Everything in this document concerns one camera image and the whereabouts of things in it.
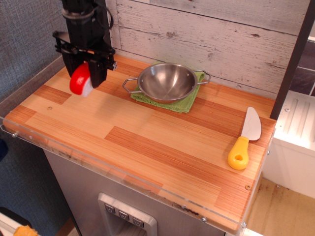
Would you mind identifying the clear acrylic edge guard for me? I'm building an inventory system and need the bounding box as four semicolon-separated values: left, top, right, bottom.
1;118;246;236

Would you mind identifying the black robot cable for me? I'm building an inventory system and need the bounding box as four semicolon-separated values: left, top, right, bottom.
104;7;114;31

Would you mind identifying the grey toy fridge cabinet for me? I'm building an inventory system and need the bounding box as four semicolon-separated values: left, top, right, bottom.
44;151;224;236

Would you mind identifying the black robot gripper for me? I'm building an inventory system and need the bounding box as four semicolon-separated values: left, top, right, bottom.
53;15;117;88

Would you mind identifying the green folded cloth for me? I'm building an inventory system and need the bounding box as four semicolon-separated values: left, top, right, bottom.
130;61;206;114

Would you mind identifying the white toy sink unit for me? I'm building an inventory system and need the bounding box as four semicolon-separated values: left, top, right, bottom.
263;36;315;198

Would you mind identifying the yellow handled toy knife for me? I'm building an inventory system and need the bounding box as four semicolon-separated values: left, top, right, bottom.
227;107;261;170

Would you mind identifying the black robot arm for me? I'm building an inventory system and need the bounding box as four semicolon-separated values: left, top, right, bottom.
53;0;117;88

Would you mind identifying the red white toy sushi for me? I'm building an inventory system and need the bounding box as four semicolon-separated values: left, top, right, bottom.
69;62;94;97

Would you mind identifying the small steel pot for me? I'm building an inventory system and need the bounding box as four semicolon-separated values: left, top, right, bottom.
123;63;212;104

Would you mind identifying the dark left post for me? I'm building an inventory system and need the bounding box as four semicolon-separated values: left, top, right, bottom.
94;0;113;47

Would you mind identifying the dark post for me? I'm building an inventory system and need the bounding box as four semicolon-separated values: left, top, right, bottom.
94;0;113;47
270;0;315;120

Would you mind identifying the dark right post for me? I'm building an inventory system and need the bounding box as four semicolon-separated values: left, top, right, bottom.
270;0;315;120

